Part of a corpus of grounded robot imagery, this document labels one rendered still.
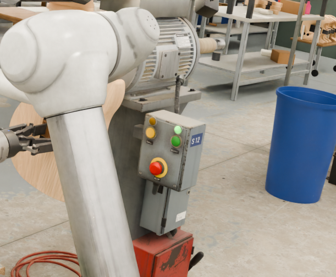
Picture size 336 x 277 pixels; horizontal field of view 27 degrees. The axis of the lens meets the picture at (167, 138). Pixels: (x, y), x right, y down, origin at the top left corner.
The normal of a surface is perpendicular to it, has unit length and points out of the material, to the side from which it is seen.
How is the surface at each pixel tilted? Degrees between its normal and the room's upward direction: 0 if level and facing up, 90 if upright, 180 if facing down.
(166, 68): 90
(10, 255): 0
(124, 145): 90
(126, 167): 90
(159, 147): 90
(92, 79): 69
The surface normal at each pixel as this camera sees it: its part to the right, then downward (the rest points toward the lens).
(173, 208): 0.82, 0.28
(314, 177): 0.39, 0.37
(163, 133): -0.55, 0.16
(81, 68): 0.69, 0.01
